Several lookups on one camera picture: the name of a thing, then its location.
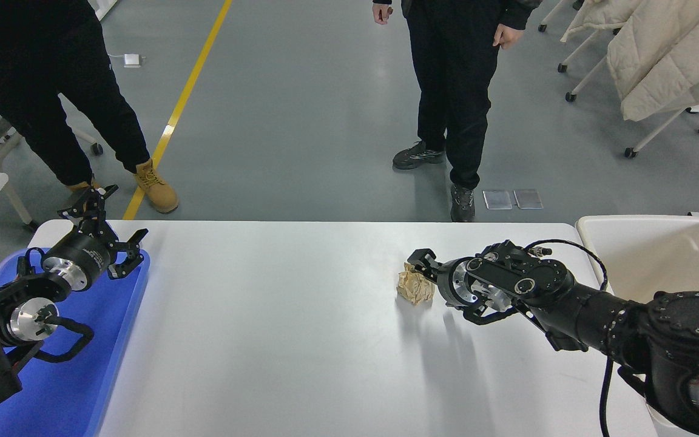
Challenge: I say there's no large pale plastic bin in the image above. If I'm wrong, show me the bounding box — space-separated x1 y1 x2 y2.
575 215 699 433

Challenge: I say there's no tan paper ball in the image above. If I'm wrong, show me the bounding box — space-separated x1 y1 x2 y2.
396 262 436 306

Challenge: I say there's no small cream quilted coat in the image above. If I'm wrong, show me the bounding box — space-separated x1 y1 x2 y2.
561 0 643 43

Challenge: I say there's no white frame caster chair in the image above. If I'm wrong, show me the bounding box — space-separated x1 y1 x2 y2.
566 55 699 160
538 0 608 73

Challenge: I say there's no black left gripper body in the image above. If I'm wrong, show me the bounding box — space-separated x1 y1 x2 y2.
52 232 115 283

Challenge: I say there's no blue plastic tray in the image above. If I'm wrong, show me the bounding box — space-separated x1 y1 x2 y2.
0 248 151 437

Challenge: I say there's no large cream quilted coat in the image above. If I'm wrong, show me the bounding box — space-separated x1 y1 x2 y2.
606 0 699 122

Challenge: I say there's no silver floor plate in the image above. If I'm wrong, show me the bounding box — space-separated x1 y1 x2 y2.
513 189 544 210
483 190 513 211

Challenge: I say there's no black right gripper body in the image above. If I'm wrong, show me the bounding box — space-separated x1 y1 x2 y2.
436 257 467 307

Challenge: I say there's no person's left hand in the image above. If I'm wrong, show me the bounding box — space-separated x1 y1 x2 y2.
494 24 523 50

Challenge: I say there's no person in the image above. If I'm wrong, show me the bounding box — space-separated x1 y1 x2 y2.
373 0 544 223
0 0 179 214

